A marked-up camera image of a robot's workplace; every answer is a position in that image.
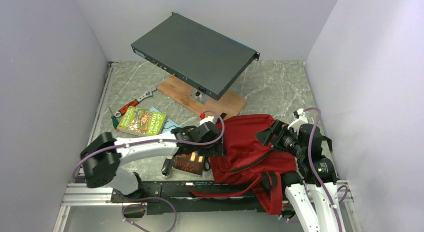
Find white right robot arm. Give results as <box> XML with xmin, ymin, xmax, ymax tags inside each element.
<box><xmin>255</xmin><ymin>120</ymin><xmax>345</xmax><ymax>231</ymax></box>

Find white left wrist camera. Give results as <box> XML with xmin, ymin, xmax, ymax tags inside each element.
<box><xmin>199</xmin><ymin>113</ymin><xmax>219</xmax><ymax>125</ymax></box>

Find green treehouse book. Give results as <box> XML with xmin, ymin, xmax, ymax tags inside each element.
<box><xmin>116</xmin><ymin>106</ymin><xmax>167</xmax><ymax>136</ymax></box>

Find red backpack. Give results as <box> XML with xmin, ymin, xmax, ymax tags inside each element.
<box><xmin>190</xmin><ymin>114</ymin><xmax>297</xmax><ymax>215</ymax></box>

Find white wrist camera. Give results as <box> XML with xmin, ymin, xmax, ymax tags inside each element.
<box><xmin>288</xmin><ymin>109</ymin><xmax>308</xmax><ymax>132</ymax></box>
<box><xmin>199</xmin><ymin>113</ymin><xmax>219</xmax><ymax>125</ymax></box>

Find dark DiCamillo book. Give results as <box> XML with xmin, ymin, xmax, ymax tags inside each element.
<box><xmin>171</xmin><ymin>152</ymin><xmax>206</xmax><ymax>176</ymax></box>

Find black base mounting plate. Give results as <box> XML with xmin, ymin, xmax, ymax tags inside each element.
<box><xmin>110</xmin><ymin>180</ymin><xmax>296</xmax><ymax>215</ymax></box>

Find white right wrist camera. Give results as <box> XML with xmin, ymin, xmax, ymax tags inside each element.
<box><xmin>288</xmin><ymin>109</ymin><xmax>308</xmax><ymax>132</ymax></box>

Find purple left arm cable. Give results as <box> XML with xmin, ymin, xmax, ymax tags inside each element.
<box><xmin>71</xmin><ymin>110</ymin><xmax>226</xmax><ymax>181</ymax></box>

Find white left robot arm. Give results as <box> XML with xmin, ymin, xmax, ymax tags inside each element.
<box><xmin>78</xmin><ymin>121</ymin><xmax>224</xmax><ymax>202</ymax></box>

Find light blue notebook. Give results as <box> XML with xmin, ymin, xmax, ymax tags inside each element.
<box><xmin>145</xmin><ymin>107</ymin><xmax>179</xmax><ymax>136</ymax></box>

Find red handled adjustable wrench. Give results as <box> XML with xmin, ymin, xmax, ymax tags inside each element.
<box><xmin>113</xmin><ymin>86</ymin><xmax>157</xmax><ymax>117</ymax></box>

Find beige black stapler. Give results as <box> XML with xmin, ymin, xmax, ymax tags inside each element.
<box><xmin>161</xmin><ymin>158</ymin><xmax>173</xmax><ymax>178</ymax></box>

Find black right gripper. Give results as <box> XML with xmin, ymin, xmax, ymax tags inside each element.
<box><xmin>254</xmin><ymin>118</ymin><xmax>305</xmax><ymax>157</ymax></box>

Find wooden base board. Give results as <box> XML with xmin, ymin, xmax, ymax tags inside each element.
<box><xmin>157</xmin><ymin>75</ymin><xmax>247</xmax><ymax>119</ymax></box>

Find metal stand bracket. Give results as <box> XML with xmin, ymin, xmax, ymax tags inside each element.
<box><xmin>189</xmin><ymin>89</ymin><xmax>210</xmax><ymax>105</ymax></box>

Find aluminium frame rail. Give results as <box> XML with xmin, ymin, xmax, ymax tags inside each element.
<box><xmin>53</xmin><ymin>62</ymin><xmax>118</xmax><ymax>231</ymax></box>

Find green handled screwdriver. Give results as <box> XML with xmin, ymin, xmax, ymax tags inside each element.
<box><xmin>108</xmin><ymin>107</ymin><xmax>119</xmax><ymax>130</ymax></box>

